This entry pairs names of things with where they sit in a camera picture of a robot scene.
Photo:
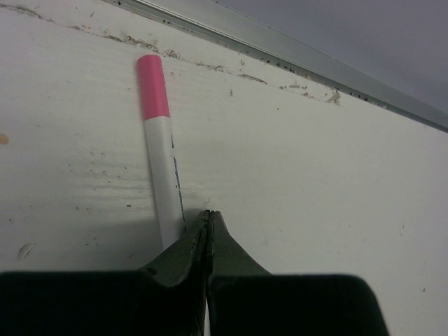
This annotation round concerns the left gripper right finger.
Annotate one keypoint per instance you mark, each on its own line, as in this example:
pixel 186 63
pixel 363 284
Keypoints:
pixel 245 299

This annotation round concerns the aluminium back edge strip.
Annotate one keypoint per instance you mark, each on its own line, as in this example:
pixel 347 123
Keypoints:
pixel 216 22

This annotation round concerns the pink capped white pen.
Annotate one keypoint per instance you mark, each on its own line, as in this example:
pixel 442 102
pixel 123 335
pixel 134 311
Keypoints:
pixel 160 145

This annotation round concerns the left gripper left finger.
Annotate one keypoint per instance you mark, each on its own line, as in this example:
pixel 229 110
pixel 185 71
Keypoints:
pixel 164 297

